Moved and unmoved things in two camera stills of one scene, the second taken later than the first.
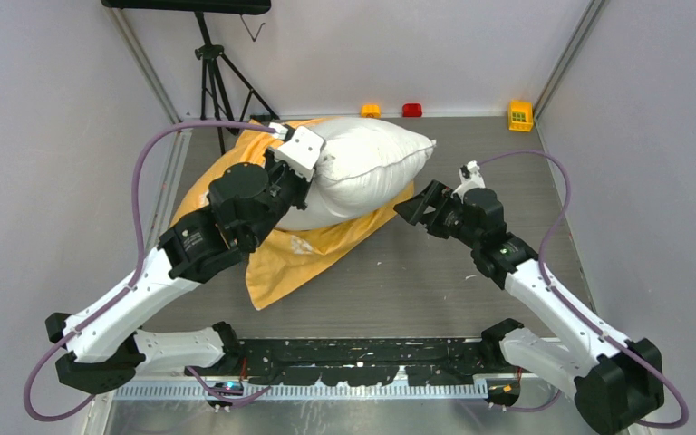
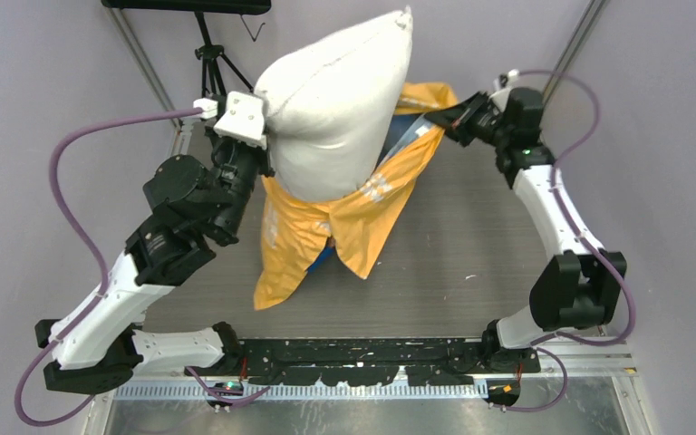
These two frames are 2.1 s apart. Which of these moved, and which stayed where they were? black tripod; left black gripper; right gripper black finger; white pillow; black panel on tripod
Moved: white pillow; right gripper black finger; left black gripper
Stayed: black tripod; black panel on tripod
